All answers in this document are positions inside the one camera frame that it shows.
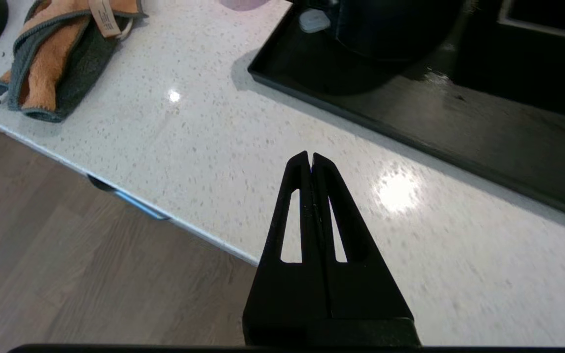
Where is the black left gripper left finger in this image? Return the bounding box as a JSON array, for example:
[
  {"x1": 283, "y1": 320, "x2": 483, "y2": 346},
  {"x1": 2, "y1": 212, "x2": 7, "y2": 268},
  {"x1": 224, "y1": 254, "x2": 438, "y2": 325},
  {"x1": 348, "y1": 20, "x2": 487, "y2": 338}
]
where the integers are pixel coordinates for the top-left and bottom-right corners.
[{"x1": 242, "y1": 151, "x2": 331, "y2": 346}]

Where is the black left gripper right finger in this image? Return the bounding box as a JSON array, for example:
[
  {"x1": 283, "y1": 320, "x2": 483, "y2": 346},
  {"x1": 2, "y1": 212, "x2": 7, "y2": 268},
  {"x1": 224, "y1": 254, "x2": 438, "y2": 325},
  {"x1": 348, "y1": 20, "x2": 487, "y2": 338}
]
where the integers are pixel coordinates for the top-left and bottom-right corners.
[{"x1": 312, "y1": 153, "x2": 421, "y2": 346}]

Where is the black electric kettle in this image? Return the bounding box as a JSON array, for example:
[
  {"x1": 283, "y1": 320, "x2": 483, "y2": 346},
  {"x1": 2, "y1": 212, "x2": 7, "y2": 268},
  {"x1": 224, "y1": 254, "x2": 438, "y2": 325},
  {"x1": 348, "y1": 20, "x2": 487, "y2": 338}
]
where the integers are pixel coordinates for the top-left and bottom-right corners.
[{"x1": 329, "y1": 0, "x2": 464, "y2": 62}]

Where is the black serving tray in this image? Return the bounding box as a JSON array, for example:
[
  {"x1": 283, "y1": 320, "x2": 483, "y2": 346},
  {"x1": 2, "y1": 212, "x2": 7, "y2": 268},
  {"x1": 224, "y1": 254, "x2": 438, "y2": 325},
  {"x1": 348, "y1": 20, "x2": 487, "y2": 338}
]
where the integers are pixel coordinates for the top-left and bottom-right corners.
[{"x1": 247, "y1": 0, "x2": 565, "y2": 227}]

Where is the orange grey cloth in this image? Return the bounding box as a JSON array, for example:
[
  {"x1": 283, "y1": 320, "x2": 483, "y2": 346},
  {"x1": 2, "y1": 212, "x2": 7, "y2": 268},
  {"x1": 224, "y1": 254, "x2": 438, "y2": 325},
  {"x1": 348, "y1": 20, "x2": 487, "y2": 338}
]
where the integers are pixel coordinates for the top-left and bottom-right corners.
[{"x1": 0, "y1": 0, "x2": 148, "y2": 123}]

